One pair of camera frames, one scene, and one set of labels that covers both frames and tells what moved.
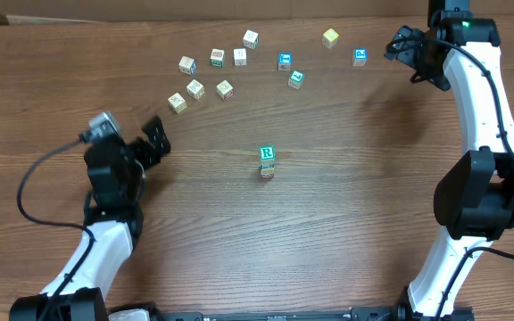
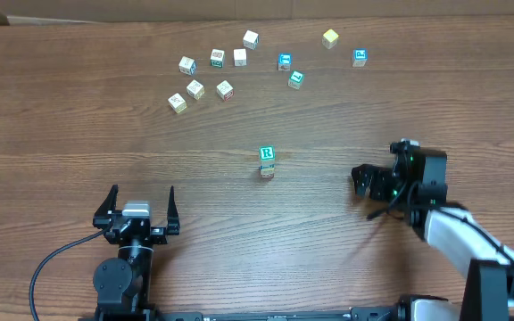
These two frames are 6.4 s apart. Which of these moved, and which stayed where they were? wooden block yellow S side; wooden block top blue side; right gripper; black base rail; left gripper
Moved: left gripper; right gripper
Stayed: black base rail; wooden block top blue side; wooden block yellow S side
